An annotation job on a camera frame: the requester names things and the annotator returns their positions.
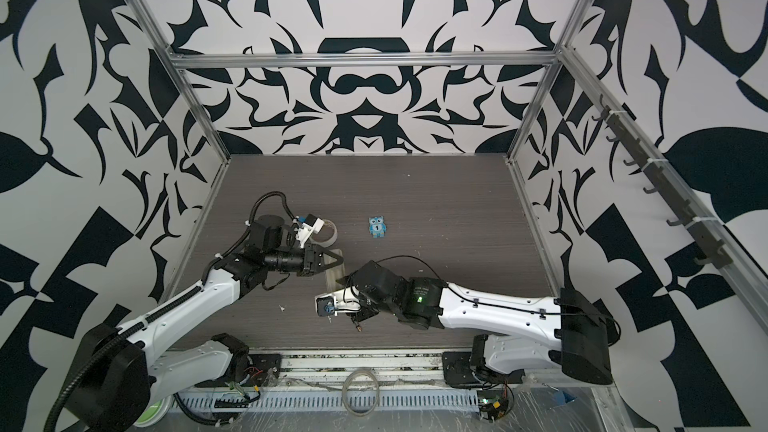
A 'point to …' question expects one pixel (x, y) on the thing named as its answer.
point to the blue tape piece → (561, 398)
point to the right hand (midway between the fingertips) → (341, 281)
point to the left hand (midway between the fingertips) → (344, 259)
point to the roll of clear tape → (328, 243)
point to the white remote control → (333, 273)
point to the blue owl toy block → (377, 226)
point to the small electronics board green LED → (492, 404)
